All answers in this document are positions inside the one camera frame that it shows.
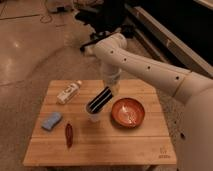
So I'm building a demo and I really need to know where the black office chair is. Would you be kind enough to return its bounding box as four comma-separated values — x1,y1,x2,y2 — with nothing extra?
75,0,126,52

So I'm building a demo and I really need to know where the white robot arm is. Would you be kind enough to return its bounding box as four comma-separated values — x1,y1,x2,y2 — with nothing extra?
94,33,213,171

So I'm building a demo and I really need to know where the blue sponge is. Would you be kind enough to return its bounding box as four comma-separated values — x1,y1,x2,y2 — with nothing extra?
41,112,62,131

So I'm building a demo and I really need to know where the red chili pepper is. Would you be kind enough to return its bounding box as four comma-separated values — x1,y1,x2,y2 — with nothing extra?
65,122,73,149

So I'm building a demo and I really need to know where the orange bowl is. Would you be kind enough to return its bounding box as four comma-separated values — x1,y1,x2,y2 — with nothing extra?
111,98,145,128

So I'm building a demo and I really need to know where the white plastic bottle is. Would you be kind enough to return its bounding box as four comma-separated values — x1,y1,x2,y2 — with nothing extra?
57,80,82,105

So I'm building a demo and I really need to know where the long grey wall rail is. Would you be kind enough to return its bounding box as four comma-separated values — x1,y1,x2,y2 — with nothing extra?
125,5,213,78

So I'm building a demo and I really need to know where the wooden table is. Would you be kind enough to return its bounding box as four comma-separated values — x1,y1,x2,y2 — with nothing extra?
23,79,177,167

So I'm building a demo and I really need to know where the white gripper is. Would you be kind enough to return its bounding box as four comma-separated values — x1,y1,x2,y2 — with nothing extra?
103,74,120,94

